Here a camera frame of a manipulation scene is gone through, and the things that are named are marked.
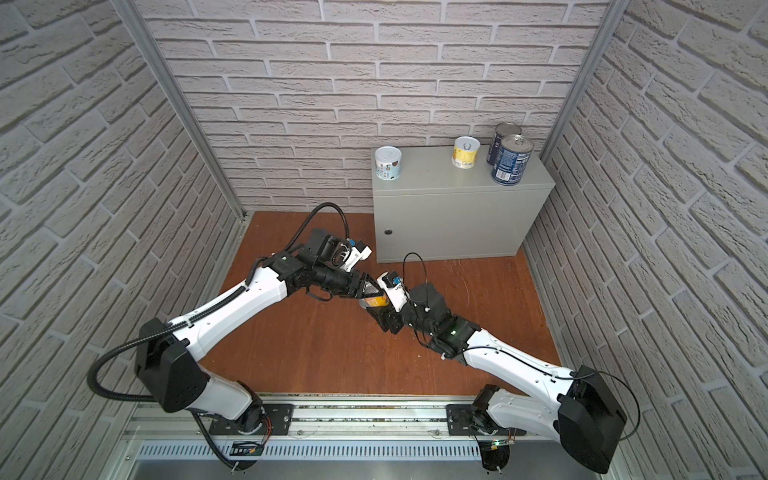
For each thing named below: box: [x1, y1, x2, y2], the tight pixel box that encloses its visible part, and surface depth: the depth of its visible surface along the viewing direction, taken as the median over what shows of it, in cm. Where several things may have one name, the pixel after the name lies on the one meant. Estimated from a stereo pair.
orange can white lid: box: [358, 282, 390, 309], surface depth 72 cm
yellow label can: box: [451, 136, 481, 169], surface depth 85 cm
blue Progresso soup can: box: [491, 134, 534, 186], surface depth 78 cm
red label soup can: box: [486, 122, 522, 167], surface depth 82 cm
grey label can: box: [375, 145, 402, 181], surface depth 81 cm
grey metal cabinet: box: [372, 144, 556, 264], surface depth 89 cm
